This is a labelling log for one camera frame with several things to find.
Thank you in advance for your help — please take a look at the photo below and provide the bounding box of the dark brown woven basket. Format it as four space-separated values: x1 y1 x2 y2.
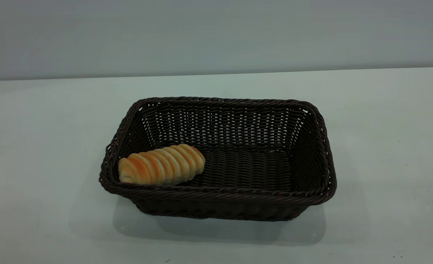
99 96 337 221

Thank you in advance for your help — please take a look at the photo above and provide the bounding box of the golden ridged bread roll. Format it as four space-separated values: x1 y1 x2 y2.
118 144 206 185

